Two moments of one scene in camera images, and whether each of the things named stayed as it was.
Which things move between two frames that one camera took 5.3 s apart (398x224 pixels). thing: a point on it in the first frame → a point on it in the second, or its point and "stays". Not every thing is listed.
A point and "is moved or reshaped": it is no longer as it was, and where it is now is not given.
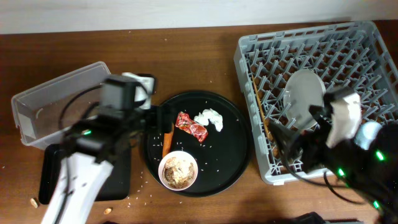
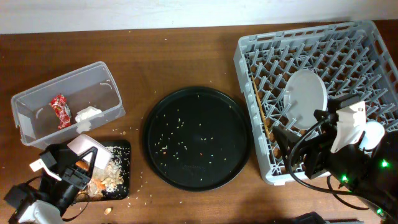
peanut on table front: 107,211 stays
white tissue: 215,118 is moved or reshaped
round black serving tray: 208,149 stays
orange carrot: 167,140 is moved or reshaped
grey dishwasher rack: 352,56 stays
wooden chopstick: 261,105 stays
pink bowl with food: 178,170 is moved or reshaped
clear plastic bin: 43,113 stays
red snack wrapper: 184,122 → 62,110
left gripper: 148,126 → 70,168
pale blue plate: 305,88 stays
